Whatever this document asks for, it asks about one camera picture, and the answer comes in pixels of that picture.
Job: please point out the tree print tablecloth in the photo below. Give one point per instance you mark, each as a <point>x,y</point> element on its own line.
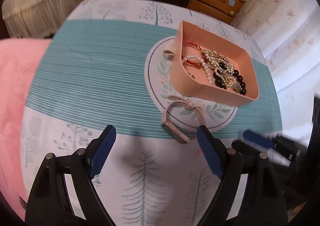
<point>105,66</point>

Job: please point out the pink rectangular tray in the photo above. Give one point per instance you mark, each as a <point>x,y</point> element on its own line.
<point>209,67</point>

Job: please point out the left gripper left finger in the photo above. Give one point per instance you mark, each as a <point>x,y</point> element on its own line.
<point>49,202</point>

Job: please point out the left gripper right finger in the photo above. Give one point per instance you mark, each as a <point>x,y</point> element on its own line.
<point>261,204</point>

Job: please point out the pink blanket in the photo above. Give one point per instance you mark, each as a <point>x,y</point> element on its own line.
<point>19,61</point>

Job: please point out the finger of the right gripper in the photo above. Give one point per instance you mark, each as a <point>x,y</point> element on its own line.
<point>249,154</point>
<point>286,147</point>

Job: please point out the gold rhinestone hair comb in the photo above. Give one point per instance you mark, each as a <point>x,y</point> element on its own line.
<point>218,62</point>

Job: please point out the white floral curtain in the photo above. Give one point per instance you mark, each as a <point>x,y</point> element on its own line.
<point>287,33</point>

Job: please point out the pink smart watch band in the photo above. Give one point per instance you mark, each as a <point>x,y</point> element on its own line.
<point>173,121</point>

